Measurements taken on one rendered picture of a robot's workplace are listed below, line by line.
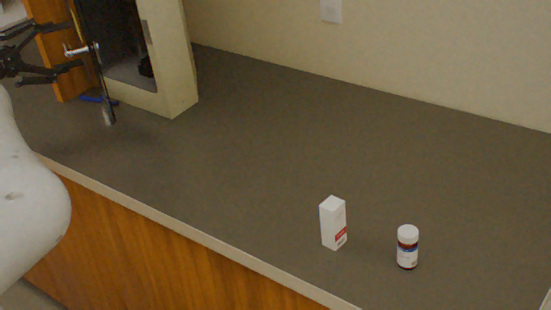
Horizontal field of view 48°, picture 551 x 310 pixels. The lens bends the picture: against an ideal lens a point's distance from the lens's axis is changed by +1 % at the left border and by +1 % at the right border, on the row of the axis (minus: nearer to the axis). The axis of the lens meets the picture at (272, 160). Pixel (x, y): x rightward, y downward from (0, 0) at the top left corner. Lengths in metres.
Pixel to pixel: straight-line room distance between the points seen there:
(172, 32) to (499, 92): 0.85
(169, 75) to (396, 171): 0.66
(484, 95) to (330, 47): 0.46
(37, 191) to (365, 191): 0.79
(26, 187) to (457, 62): 1.15
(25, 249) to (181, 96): 1.01
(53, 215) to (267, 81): 1.14
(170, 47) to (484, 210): 0.88
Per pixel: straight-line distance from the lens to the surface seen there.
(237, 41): 2.06
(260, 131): 1.62
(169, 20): 1.66
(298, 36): 1.89
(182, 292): 1.67
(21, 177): 0.82
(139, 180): 1.54
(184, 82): 1.74
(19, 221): 0.80
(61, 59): 1.93
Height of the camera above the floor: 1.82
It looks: 36 degrees down
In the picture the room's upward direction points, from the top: 7 degrees counter-clockwise
